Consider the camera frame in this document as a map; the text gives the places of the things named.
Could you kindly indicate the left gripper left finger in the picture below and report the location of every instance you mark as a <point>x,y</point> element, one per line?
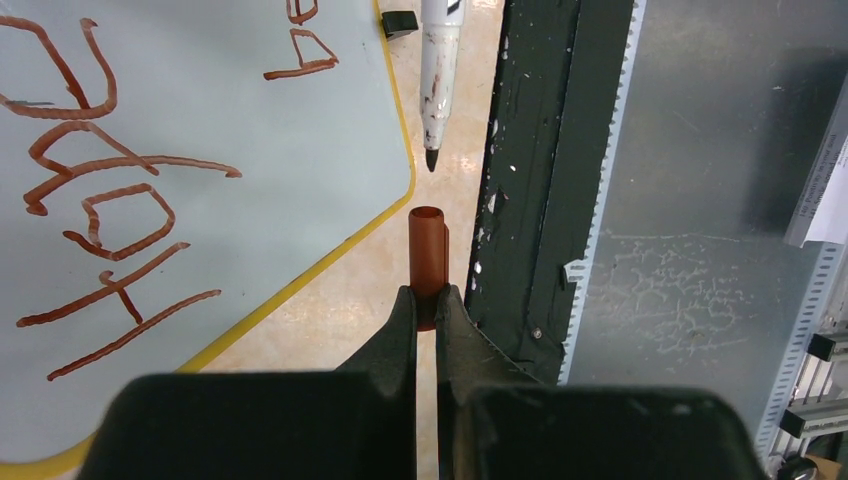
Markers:
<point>356,421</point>

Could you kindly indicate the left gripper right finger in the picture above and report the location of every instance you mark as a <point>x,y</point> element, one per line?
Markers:
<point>496,421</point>

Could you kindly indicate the red marker cap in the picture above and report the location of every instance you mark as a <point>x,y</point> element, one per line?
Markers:
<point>428,261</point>

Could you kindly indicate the yellow framed whiteboard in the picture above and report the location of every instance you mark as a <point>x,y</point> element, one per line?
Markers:
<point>171,172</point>

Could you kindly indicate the white marker pen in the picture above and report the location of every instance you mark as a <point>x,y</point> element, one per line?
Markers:
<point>442,21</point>

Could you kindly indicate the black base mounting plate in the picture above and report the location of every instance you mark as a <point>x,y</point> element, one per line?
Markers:
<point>556,77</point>

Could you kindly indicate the printed white paper sheet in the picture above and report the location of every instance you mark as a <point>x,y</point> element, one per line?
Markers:
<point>821,211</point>

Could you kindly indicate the white cable duct rail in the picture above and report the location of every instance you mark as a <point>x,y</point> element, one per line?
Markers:
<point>578,272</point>

